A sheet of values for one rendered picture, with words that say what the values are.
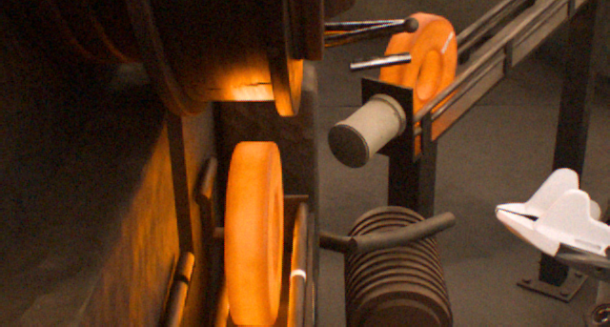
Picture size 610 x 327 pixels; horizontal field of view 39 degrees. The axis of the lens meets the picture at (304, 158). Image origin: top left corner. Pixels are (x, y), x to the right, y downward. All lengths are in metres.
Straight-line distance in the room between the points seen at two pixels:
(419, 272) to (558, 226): 0.36
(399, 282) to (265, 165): 0.39
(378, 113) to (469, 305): 0.92
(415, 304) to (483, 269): 1.01
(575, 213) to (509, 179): 1.69
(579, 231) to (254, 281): 0.27
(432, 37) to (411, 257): 0.28
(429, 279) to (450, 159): 1.46
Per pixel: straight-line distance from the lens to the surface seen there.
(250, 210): 0.67
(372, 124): 1.05
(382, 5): 3.42
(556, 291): 1.98
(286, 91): 0.48
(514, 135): 2.67
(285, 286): 0.81
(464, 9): 3.38
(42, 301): 0.45
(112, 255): 0.49
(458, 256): 2.07
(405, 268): 1.07
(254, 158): 0.70
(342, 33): 0.74
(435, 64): 1.19
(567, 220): 0.74
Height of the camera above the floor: 1.13
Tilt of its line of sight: 27 degrees down
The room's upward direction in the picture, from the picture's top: 1 degrees counter-clockwise
